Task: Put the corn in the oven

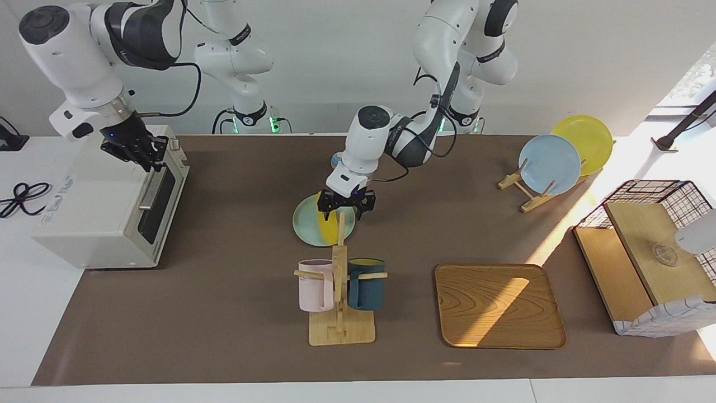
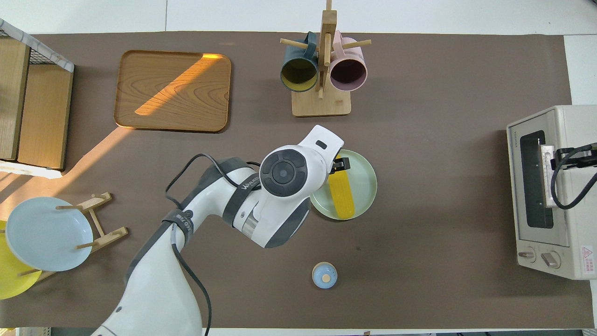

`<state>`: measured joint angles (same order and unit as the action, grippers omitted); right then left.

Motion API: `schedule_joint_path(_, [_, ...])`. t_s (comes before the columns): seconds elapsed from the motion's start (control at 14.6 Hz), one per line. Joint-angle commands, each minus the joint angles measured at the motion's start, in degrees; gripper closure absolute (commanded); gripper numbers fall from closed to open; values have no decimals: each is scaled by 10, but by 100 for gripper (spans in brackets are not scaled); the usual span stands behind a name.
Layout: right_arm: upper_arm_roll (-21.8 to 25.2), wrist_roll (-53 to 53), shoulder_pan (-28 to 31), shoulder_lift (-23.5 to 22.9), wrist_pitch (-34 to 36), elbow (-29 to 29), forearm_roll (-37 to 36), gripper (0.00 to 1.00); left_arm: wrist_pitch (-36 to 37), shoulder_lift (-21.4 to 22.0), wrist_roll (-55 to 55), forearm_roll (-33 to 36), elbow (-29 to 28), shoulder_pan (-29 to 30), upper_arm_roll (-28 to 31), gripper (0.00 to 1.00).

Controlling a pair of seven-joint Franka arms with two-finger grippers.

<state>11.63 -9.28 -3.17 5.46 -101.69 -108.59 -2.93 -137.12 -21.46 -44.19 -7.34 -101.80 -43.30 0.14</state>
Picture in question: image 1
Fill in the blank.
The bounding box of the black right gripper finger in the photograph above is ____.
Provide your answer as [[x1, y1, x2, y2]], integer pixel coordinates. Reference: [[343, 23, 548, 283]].
[[124, 148, 153, 170], [150, 137, 169, 172]]

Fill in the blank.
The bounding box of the pale green plate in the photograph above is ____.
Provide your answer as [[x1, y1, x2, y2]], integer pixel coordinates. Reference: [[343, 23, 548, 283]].
[[293, 193, 357, 247]]

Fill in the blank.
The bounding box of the beige toaster oven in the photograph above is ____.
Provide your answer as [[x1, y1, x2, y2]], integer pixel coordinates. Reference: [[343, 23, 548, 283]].
[[32, 124, 190, 269]]

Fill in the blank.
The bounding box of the dark teal mug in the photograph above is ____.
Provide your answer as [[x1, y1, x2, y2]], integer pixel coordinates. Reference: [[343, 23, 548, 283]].
[[347, 258, 386, 312]]

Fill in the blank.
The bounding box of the pink mug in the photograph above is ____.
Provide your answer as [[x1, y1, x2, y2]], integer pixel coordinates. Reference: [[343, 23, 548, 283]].
[[298, 259, 336, 312]]

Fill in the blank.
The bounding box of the black clamp device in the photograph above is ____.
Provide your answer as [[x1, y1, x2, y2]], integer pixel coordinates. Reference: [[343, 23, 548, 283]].
[[0, 116, 30, 152]]

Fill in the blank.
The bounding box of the wooden mug tree stand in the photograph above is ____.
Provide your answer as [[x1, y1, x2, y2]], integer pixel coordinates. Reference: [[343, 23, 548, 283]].
[[294, 212, 388, 346]]

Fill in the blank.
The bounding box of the brown table mat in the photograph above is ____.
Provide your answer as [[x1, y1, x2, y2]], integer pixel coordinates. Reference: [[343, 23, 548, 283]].
[[31, 134, 716, 387]]

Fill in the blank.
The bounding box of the wooden serving tray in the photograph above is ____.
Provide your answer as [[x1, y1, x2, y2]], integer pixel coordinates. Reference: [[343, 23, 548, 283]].
[[434, 263, 567, 350]]

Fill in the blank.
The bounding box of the wooden plate rack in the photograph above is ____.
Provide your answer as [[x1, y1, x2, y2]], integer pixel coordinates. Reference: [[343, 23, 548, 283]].
[[498, 140, 616, 213]]

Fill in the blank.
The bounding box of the light blue plate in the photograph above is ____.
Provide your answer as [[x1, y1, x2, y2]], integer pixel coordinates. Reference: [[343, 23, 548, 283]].
[[518, 134, 582, 196]]

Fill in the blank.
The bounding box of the yellow plate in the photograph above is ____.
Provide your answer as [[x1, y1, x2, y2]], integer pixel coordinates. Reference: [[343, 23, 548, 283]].
[[551, 115, 614, 177]]

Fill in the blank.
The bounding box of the small glass dish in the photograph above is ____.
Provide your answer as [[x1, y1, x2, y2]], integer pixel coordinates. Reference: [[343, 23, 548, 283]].
[[652, 245, 679, 267]]

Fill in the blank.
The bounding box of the black tripod stand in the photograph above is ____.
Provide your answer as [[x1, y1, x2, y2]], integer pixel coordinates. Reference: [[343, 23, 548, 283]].
[[652, 90, 716, 153]]

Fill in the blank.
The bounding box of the white checked cloth liner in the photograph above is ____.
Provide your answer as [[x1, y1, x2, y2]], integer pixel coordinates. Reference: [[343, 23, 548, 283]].
[[613, 295, 716, 338]]

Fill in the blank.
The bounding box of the white rounded device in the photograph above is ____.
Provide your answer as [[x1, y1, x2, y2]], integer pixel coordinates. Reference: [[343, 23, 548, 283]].
[[674, 209, 716, 256]]

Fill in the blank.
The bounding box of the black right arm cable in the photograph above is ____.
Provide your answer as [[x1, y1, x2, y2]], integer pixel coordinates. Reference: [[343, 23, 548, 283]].
[[134, 60, 202, 119]]

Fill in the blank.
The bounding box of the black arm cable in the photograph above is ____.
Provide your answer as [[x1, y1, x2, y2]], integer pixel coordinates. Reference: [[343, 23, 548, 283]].
[[369, 62, 460, 183], [134, 60, 202, 119]]

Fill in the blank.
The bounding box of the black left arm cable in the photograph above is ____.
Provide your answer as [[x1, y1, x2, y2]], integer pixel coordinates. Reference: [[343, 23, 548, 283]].
[[369, 62, 460, 183]]

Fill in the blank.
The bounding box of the black coiled cable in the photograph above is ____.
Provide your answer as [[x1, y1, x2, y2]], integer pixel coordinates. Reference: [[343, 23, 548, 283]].
[[0, 182, 52, 219]]

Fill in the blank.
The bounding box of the wire and wood shelf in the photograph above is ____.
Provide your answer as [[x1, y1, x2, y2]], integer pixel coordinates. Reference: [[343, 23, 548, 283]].
[[573, 179, 716, 338]]

